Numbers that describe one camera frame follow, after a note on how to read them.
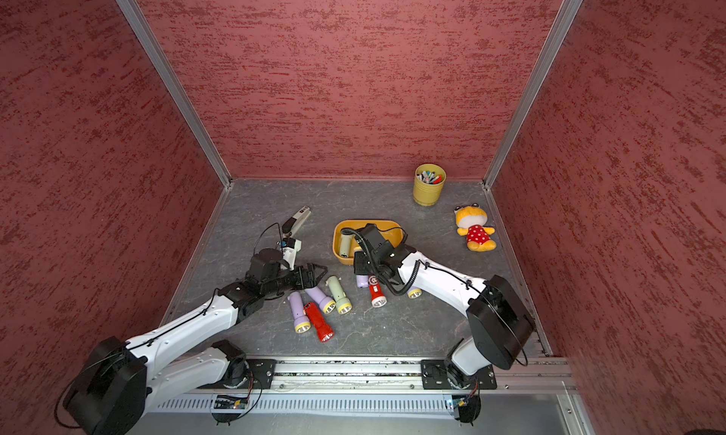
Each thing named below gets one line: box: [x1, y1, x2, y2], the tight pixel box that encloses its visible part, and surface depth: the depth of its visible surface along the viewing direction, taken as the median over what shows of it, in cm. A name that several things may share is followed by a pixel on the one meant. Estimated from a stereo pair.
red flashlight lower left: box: [302, 301, 335, 344], surface depth 82 cm
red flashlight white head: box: [367, 275, 388, 309], surface depth 87 cm
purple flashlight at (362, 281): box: [355, 274, 369, 289], surface depth 82 cm
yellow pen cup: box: [413, 162, 447, 207], surface depth 108 cm
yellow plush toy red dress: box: [453, 202, 498, 253], surface depth 102 cm
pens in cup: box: [415, 170, 444, 185], surface depth 109 cm
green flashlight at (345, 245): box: [339, 233, 353, 259], surface depth 98 cm
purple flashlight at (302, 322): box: [287, 291, 312, 334], surface depth 83 cm
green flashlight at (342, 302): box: [325, 275, 353, 315], surface depth 87 cm
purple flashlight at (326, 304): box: [304, 285, 337, 315], surface depth 86 cm
